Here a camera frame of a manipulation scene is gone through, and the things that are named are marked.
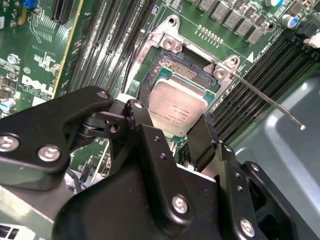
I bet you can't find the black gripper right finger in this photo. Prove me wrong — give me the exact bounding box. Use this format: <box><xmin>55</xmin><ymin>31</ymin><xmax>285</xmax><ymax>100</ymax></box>
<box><xmin>189</xmin><ymin>113</ymin><xmax>299</xmax><ymax>240</ymax></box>

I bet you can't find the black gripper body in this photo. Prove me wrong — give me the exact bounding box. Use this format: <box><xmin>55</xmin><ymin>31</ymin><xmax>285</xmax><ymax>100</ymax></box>
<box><xmin>52</xmin><ymin>159</ymin><xmax>233</xmax><ymax>240</ymax></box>

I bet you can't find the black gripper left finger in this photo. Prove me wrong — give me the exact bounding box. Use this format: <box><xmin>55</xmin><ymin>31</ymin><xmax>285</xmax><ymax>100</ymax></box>
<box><xmin>0</xmin><ymin>86</ymin><xmax>198</xmax><ymax>226</ymax></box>

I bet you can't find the silver CPU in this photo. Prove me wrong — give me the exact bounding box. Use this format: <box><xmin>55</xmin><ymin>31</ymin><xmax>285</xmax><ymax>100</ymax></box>
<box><xmin>147</xmin><ymin>66</ymin><xmax>217</xmax><ymax>137</ymax></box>

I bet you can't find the thin metal locking lever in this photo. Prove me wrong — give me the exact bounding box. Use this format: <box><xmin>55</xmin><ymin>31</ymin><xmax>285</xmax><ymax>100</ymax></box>
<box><xmin>231</xmin><ymin>72</ymin><xmax>306</xmax><ymax>131</ymax></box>
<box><xmin>121</xmin><ymin>33</ymin><xmax>154</xmax><ymax>96</ymax></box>

